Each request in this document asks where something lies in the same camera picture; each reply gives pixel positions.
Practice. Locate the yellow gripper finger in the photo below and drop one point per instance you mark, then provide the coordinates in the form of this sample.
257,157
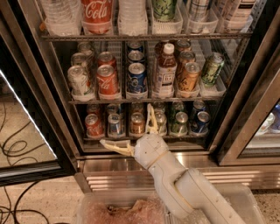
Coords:
122,147
151,123

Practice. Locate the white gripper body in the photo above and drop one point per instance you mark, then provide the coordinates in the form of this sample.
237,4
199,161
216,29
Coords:
149,150

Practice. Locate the red coke can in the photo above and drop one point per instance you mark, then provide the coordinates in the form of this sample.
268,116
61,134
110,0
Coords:
107,80
106,58

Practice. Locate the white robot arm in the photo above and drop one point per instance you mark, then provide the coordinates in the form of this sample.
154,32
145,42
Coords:
182,190

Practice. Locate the front white can bottom shelf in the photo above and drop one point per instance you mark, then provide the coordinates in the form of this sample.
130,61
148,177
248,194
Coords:
161,123

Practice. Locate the front orange can bottom shelf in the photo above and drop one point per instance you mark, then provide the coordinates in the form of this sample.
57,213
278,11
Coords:
137,124

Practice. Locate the front blue white can bottom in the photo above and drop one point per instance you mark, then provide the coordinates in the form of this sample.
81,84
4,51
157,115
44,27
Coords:
115,127

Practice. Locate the front green can bottom shelf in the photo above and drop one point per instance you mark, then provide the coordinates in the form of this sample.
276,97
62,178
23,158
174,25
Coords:
178,126

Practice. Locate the green can shelf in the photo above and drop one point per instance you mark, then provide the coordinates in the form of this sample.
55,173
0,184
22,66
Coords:
212,68
164,10
178,126

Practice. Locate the front red can bottom shelf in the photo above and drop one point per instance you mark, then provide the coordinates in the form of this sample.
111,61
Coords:
93,125

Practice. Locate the front blue pepsi can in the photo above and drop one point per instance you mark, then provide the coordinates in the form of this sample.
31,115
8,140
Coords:
137,82

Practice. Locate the blue pepsi can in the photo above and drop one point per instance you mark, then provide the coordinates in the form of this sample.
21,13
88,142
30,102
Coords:
135,46
136,57
137,82

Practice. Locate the front blue can bottom shelf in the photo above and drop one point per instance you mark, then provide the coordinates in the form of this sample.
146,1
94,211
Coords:
200,122

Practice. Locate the middle blue pepsi can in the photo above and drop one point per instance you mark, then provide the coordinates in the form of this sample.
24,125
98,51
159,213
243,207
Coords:
136,57

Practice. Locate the front white soda can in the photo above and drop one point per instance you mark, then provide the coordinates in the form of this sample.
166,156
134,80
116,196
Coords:
78,79

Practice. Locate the white soda can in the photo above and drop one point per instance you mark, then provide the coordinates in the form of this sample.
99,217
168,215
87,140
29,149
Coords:
78,79
87,49
79,59

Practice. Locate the middle orange can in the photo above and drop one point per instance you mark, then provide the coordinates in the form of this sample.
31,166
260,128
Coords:
185,57

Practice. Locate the rear blue pepsi can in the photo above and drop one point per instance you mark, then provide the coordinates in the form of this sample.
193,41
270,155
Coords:
135,46

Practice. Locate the stainless steel fridge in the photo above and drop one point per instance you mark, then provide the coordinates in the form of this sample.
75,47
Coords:
35,57

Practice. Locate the rear orange can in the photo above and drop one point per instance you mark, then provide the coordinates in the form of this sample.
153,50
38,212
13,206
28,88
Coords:
183,45

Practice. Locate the green can middle shelf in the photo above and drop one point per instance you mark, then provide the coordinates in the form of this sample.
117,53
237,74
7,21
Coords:
212,68

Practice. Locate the open fridge glass door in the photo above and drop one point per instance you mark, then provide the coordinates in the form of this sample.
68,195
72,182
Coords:
31,149

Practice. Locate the middle white soda can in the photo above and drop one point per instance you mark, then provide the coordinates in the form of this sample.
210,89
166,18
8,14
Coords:
79,59

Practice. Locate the rear white soda can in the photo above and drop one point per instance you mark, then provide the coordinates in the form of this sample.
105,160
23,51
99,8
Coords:
87,49

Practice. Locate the green can top shelf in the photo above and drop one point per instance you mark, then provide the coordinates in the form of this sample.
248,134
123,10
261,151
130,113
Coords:
164,10

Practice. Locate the plaid can top shelf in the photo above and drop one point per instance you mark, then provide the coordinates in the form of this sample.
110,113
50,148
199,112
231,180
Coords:
198,10

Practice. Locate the white carton top shelf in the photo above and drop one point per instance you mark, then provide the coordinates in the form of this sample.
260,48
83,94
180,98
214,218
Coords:
236,13

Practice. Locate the tea bottle white cap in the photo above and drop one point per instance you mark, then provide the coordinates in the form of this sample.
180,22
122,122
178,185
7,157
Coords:
165,71

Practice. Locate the left clear plastic bin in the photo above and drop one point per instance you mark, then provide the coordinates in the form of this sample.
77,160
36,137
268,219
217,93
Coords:
122,207

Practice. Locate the clear plastic bin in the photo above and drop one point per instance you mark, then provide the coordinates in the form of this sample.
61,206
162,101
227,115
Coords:
122,207
239,197

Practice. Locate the right clear plastic bin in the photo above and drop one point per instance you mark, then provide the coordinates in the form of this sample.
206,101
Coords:
239,197

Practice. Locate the middle clear water bottle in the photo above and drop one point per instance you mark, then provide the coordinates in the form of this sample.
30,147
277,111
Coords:
132,17

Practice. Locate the clear water bottle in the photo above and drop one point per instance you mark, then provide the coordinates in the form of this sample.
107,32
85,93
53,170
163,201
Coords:
132,17
61,14

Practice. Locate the large coca cola bottle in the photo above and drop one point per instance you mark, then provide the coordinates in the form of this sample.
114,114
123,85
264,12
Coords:
97,11

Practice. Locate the left clear water bottle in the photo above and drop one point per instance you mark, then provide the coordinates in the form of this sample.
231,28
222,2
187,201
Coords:
61,14

